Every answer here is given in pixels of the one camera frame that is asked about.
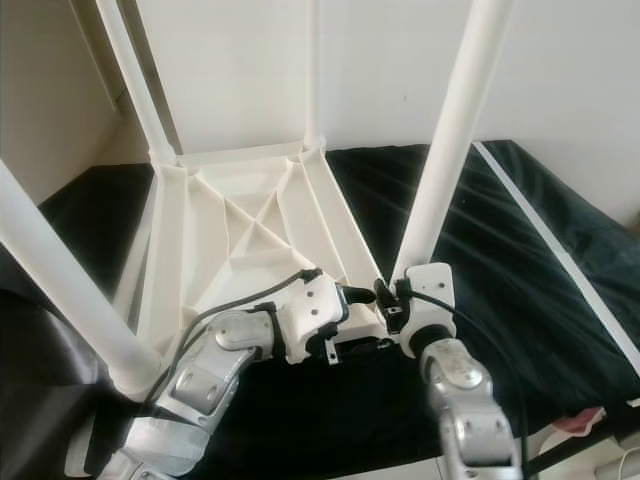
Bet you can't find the black cloth cover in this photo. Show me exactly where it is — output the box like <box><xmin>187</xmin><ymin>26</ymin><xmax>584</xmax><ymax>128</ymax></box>
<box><xmin>0</xmin><ymin>140</ymin><xmax>640</xmax><ymax>480</ymax></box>

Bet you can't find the pink object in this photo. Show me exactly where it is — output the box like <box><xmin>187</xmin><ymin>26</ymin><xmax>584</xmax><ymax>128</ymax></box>
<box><xmin>560</xmin><ymin>410</ymin><xmax>606</xmax><ymax>433</ymax></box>

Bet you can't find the black stand bar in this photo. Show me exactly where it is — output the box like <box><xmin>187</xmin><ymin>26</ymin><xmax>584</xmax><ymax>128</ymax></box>
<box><xmin>525</xmin><ymin>405</ymin><xmax>640</xmax><ymax>471</ymax></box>

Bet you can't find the white round container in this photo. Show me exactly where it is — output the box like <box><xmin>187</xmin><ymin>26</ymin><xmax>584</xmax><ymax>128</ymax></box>
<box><xmin>600</xmin><ymin>440</ymin><xmax>640</xmax><ymax>480</ymax></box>

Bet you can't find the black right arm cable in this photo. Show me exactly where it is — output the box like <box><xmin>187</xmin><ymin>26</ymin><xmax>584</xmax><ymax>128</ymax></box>
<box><xmin>410</xmin><ymin>290</ymin><xmax>536</xmax><ymax>461</ymax></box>

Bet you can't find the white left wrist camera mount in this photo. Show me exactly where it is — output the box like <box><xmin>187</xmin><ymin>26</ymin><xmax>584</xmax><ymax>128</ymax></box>
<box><xmin>280</xmin><ymin>272</ymin><xmax>346</xmax><ymax>363</ymax></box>

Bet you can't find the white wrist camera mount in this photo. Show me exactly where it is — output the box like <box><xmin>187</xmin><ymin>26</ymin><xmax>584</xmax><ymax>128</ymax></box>
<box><xmin>400</xmin><ymin>262</ymin><xmax>456</xmax><ymax>356</ymax></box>
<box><xmin>280</xmin><ymin>272</ymin><xmax>346</xmax><ymax>363</ymax></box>

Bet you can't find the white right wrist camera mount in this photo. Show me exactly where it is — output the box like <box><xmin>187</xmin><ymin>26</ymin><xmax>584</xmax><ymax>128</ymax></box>
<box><xmin>400</xmin><ymin>262</ymin><xmax>456</xmax><ymax>356</ymax></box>

